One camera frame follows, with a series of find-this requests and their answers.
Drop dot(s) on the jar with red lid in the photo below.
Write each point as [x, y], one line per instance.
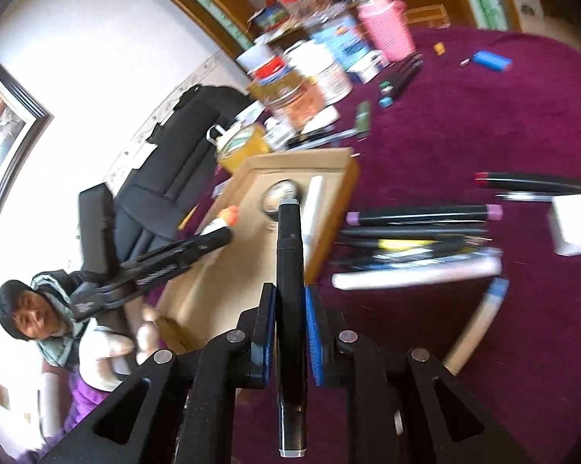
[271, 66]

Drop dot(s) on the blue lighter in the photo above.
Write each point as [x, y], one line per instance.
[491, 61]

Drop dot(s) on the purple tablecloth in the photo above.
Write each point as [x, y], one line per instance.
[464, 130]

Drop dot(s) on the short white tube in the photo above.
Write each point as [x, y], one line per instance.
[322, 116]

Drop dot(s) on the white glue bottle orange cap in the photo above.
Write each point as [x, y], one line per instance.
[219, 221]

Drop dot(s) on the blue labelled container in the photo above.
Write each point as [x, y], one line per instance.
[343, 41]

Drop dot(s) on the clear jar with orange contents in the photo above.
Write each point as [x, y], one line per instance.
[290, 99]

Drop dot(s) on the black tape roll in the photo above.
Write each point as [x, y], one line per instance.
[277, 194]

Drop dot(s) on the slim black pen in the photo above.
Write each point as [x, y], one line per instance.
[416, 232]

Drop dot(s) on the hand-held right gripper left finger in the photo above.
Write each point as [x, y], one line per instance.
[269, 333]

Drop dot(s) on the person's purple pants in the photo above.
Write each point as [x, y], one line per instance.
[85, 392]

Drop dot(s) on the silver pen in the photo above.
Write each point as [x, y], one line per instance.
[341, 134]

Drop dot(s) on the person's jacket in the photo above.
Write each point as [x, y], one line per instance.
[61, 299]

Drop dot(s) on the white marker with grey cap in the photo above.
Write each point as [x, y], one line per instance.
[314, 212]

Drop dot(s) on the black marker with red cap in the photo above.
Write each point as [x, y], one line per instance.
[527, 181]

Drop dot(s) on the white rounded square box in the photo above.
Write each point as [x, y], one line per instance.
[575, 225]

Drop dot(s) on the cardboard box tray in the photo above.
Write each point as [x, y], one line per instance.
[252, 261]

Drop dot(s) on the yellow and black pen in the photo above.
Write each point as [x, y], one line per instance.
[406, 244]

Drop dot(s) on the small orange-tipped tool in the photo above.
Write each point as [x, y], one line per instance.
[439, 49]

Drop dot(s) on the bottle in pink knitted sleeve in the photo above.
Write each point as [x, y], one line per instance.
[387, 29]

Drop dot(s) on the army green lighter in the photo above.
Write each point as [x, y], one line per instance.
[363, 118]

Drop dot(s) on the orange tag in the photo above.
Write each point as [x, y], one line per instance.
[189, 217]

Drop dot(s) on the small blue and white box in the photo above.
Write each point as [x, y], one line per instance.
[370, 66]

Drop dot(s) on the clear plastic box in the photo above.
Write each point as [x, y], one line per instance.
[428, 15]

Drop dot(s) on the black marker with grey caps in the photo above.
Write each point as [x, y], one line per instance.
[290, 275]

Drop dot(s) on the white plastic jar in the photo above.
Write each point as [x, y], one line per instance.
[325, 71]

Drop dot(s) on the framed picture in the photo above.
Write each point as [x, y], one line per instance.
[5, 111]

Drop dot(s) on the black marker with pink ends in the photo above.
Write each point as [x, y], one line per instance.
[416, 215]

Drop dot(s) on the person's left hand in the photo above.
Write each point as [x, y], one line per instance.
[107, 354]

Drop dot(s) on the black armrest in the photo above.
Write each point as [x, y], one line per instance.
[96, 227]

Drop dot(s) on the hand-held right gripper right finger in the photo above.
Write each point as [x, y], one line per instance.
[314, 338]

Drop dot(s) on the three black markers bundle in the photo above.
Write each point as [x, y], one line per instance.
[406, 80]

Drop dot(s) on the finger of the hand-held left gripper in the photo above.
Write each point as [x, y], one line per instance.
[184, 254]

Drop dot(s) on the person's head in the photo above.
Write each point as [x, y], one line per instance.
[22, 314]

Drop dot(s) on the patterned pen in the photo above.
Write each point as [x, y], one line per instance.
[416, 255]

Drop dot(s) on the white printed tube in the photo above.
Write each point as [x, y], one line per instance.
[416, 273]

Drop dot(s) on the white pen with blue cap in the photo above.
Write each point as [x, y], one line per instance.
[488, 309]

